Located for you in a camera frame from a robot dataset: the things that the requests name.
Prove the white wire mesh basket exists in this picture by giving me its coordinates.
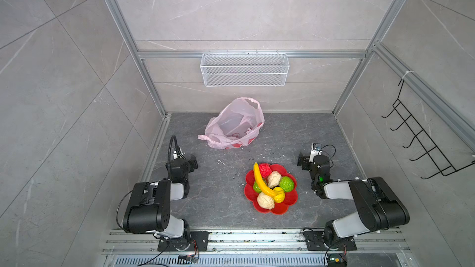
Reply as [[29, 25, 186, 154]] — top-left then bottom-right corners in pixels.
[[200, 53, 290, 87]]

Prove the black wire hook rack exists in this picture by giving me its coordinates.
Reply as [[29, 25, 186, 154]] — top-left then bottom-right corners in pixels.
[[381, 79, 475, 180]]

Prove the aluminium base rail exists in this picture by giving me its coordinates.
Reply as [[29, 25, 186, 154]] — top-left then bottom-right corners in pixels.
[[100, 228, 418, 267]]

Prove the pink plastic bag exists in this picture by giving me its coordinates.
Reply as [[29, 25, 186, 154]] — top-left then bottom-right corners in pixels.
[[198, 97, 265, 150]]

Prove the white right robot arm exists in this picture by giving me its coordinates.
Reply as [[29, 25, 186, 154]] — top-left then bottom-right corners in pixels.
[[297, 143, 410, 249]]

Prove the yellow fake banana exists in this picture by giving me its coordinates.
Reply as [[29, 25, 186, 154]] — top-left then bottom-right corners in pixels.
[[253, 163, 274, 197]]

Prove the green fake lime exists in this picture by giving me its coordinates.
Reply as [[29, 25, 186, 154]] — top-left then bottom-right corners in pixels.
[[278, 176, 295, 193]]

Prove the cream fake fruit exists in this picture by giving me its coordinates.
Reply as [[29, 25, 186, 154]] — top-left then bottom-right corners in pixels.
[[267, 171, 282, 189], [257, 192, 275, 210]]

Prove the red flower-shaped bowl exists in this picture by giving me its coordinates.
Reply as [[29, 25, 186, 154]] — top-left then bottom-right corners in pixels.
[[244, 163, 298, 215]]

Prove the green fake kiwi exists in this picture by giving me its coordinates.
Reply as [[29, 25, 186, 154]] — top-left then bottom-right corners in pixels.
[[252, 182, 262, 194]]

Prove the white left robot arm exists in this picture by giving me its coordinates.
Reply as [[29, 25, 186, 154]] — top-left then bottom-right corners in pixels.
[[115, 135, 199, 244]]

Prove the yellow fake lemon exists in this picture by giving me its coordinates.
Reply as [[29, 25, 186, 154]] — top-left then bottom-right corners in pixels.
[[272, 187, 285, 203]]

